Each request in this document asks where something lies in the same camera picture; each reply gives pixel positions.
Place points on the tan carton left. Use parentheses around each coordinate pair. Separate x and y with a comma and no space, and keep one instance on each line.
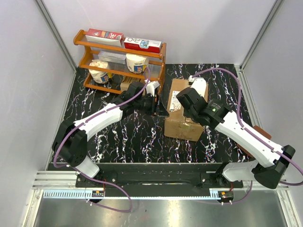
(127,81)

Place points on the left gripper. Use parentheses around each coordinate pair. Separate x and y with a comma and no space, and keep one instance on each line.
(161,111)

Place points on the white cup lower left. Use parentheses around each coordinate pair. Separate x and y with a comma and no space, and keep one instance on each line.
(100,77)

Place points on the red white toothpaste box right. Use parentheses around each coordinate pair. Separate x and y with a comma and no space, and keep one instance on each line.
(142,44)

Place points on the grey flat box on shelf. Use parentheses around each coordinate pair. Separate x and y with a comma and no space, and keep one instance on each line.
(112,57)

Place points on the brown sponge pack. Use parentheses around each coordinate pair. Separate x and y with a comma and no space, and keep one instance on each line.
(262,132)

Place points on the white cup middle shelf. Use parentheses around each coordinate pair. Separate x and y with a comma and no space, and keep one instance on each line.
(136,63)

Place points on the brown cardboard express box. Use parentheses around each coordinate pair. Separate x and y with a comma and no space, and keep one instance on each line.
(177,125)

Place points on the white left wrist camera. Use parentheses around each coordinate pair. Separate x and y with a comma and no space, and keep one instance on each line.
(151,87)

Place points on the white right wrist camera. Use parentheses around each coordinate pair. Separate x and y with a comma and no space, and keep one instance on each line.
(199,84)

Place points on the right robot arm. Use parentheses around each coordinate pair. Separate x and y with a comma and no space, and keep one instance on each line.
(271,159)

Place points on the orange wooden shelf rack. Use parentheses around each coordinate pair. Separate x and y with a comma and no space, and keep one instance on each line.
(156,62)

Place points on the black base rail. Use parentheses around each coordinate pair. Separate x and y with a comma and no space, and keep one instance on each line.
(145,182)

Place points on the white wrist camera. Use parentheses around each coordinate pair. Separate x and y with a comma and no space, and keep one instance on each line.
(151,87)
(199,84)

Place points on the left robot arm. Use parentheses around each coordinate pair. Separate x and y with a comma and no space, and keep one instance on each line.
(71,140)

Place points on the red toothpaste box left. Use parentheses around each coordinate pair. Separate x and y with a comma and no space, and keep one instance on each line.
(105,37)

